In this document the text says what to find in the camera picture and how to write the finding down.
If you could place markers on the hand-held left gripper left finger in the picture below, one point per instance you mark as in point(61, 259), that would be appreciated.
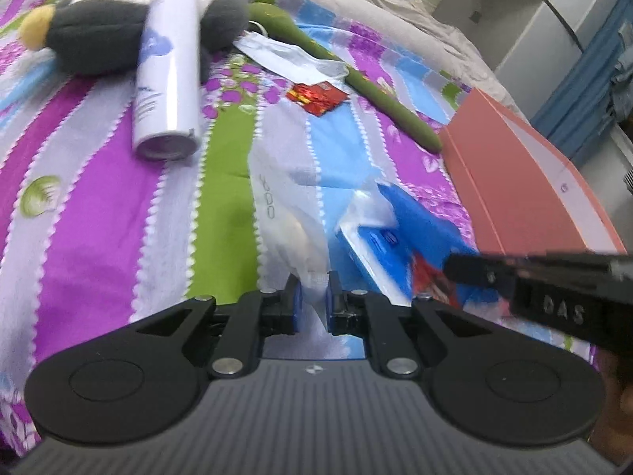
point(295, 304)

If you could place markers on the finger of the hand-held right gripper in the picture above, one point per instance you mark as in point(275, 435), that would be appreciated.
point(474, 269)

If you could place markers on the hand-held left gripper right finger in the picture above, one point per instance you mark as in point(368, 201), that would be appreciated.
point(332, 303)

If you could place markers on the red plastic wrapper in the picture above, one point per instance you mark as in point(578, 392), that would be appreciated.
point(432, 277)

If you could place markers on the blue plastic packet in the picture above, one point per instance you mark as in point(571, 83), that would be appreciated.
point(420, 227)

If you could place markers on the pink cardboard box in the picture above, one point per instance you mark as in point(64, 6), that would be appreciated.
point(514, 193)

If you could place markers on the clear plastic bag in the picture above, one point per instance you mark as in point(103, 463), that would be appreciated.
point(292, 208)

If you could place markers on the long green plush toy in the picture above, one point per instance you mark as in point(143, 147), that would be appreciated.
point(376, 94)

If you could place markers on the red foil packet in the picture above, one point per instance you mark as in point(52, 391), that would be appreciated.
point(319, 96)

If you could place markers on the striped floral bed sheet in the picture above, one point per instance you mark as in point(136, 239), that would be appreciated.
point(99, 232)

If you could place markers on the blue curtain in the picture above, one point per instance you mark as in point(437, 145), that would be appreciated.
point(588, 79)

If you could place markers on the white spray can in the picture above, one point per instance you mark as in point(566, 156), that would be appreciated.
point(165, 84)

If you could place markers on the white wardrobe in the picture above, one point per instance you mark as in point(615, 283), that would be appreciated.
point(524, 15)

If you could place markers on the grey blanket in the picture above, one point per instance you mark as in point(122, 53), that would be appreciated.
point(395, 15)

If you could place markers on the grey white penguin plush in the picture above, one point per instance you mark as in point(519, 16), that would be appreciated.
point(94, 34)

